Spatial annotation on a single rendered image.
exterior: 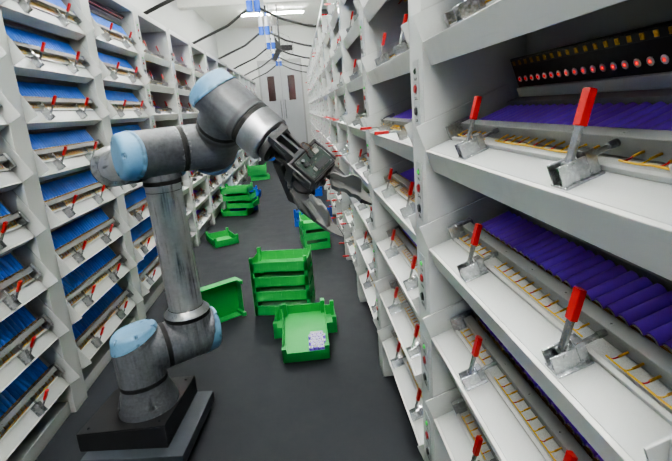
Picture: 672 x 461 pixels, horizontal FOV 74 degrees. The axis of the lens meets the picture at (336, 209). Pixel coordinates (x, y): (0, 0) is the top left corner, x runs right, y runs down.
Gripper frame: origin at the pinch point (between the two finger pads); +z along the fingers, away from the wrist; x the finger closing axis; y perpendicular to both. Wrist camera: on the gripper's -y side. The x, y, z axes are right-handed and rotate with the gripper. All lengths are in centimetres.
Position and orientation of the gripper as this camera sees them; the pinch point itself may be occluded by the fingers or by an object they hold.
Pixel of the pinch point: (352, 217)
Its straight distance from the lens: 81.8
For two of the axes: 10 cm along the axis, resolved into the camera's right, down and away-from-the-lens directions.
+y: 1.9, -3.5, -9.2
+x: 6.3, -6.7, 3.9
